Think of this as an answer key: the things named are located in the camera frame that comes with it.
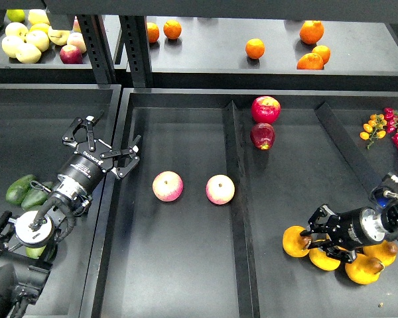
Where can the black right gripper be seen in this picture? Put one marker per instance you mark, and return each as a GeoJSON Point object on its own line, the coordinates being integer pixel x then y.
{"type": "Point", "coordinates": [348, 231]}

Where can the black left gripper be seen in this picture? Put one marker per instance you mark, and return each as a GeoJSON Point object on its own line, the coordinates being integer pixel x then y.
{"type": "Point", "coordinates": [86, 165]}

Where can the yellow pear with brown stem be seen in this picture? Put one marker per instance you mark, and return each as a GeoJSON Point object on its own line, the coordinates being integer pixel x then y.
{"type": "Point", "coordinates": [294, 244]}

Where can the green avocado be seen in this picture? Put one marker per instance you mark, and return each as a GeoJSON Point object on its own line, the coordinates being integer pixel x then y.
{"type": "Point", "coordinates": [35, 253]}

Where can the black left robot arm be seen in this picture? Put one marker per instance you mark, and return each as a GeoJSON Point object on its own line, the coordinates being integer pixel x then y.
{"type": "Point", "coordinates": [28, 242]}

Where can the yellow pear under arm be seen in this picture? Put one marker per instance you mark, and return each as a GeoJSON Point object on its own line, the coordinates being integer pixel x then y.
{"type": "Point", "coordinates": [386, 252]}

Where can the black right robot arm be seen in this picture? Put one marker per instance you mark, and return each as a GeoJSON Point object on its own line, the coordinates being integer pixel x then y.
{"type": "Point", "coordinates": [385, 200]}

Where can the yellow pear left in bin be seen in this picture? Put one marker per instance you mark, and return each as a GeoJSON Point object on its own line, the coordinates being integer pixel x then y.
{"type": "Point", "coordinates": [322, 261]}

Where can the avocado far left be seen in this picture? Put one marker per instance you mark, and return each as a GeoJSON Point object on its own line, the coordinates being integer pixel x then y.
{"type": "Point", "coordinates": [18, 190]}

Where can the pale yellow pear right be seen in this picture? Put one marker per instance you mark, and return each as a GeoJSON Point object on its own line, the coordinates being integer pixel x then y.
{"type": "Point", "coordinates": [58, 37]}

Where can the pale yellow pear front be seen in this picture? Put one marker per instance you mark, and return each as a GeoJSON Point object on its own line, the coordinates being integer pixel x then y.
{"type": "Point", "coordinates": [27, 53]}

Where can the pale yellow pear centre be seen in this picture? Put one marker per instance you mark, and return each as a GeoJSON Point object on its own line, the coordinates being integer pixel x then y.
{"type": "Point", "coordinates": [39, 39]}

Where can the pale yellow pear left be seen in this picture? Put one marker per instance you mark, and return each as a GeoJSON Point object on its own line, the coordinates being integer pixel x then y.
{"type": "Point", "coordinates": [9, 45]}

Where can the pink apple left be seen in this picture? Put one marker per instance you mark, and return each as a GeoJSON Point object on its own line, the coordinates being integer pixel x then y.
{"type": "Point", "coordinates": [167, 186]}

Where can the pink apple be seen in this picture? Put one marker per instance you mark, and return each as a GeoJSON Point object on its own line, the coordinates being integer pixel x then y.
{"type": "Point", "coordinates": [220, 189]}
{"type": "Point", "coordinates": [167, 186]}

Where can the black slanted divider right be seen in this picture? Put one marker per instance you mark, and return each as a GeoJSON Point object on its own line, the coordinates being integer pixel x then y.
{"type": "Point", "coordinates": [357, 162]}

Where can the dark red shelf apple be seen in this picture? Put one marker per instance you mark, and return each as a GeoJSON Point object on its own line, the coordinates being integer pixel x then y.
{"type": "Point", "coordinates": [70, 54]}

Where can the black tray divider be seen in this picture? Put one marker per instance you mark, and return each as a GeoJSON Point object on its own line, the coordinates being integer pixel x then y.
{"type": "Point", "coordinates": [248, 303]}

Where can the pale pink peach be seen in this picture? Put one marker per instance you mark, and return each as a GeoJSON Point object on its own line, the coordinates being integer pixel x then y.
{"type": "Point", "coordinates": [76, 39]}

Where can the orange cherry tomato bunch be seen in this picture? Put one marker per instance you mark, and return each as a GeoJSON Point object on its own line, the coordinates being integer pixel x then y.
{"type": "Point", "coordinates": [374, 129]}

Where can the pink apple right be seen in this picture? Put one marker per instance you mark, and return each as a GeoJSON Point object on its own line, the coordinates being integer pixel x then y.
{"type": "Point", "coordinates": [220, 189]}

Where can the orange on shelf left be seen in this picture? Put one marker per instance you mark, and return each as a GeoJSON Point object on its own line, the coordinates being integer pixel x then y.
{"type": "Point", "coordinates": [153, 32]}

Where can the orange on shelf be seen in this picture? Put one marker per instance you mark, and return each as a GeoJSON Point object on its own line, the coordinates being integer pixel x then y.
{"type": "Point", "coordinates": [153, 32]}
{"type": "Point", "coordinates": [172, 29]}
{"type": "Point", "coordinates": [255, 48]}

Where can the red cherry tomato bunch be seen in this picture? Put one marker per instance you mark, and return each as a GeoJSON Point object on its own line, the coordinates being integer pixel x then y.
{"type": "Point", "coordinates": [391, 117]}

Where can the bright red apple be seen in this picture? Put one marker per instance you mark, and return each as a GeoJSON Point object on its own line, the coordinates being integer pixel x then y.
{"type": "Point", "coordinates": [265, 109]}

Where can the green lime on shelf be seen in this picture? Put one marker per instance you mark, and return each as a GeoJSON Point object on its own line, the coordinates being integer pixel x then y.
{"type": "Point", "coordinates": [16, 15]}

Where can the orange front right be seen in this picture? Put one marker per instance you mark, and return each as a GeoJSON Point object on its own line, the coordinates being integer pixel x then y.
{"type": "Point", "coordinates": [310, 61]}

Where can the orange on shelf middle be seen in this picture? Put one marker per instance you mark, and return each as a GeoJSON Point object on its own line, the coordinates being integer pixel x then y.
{"type": "Point", "coordinates": [255, 48]}

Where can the orange right small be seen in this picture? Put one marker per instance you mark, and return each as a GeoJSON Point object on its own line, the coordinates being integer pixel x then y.
{"type": "Point", "coordinates": [323, 51]}

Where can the large orange top right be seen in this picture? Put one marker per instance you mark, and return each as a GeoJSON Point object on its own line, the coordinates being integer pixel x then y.
{"type": "Point", "coordinates": [311, 32]}

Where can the black shelf post left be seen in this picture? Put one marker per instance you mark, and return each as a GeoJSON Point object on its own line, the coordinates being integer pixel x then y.
{"type": "Point", "coordinates": [95, 38]}

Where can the black shelf post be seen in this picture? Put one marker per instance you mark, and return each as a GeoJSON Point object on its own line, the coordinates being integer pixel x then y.
{"type": "Point", "coordinates": [136, 41]}
{"type": "Point", "coordinates": [95, 38]}

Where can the black shelf post right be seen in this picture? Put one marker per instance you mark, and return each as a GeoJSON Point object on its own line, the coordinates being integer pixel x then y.
{"type": "Point", "coordinates": [136, 41]}

